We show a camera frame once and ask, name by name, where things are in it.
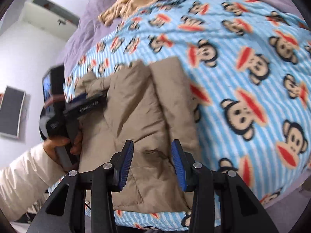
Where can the purple bed cover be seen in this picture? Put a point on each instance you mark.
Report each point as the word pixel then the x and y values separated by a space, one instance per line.
pixel 89 32

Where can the beige puffer jacket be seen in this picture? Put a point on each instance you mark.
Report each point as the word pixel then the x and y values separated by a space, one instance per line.
pixel 152 105

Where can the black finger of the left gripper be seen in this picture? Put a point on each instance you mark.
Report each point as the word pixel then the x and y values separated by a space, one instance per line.
pixel 75 110

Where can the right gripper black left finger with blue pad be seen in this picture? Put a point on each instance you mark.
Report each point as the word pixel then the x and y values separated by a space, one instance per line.
pixel 64 210

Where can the blue striped monkey blanket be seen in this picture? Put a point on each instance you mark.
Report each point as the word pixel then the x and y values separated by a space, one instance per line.
pixel 248 62

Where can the person's left hand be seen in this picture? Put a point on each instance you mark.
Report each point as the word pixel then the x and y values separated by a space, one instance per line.
pixel 52 143

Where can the white jacket sleeve forearm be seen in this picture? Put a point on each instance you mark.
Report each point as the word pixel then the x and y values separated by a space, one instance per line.
pixel 25 180

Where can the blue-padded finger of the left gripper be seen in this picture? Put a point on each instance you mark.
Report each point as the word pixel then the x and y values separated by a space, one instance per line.
pixel 80 97

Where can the grey wall-mounted monitor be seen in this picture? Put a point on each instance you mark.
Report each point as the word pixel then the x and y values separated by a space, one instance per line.
pixel 11 110

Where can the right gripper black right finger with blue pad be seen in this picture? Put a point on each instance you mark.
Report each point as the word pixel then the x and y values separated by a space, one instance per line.
pixel 240 210

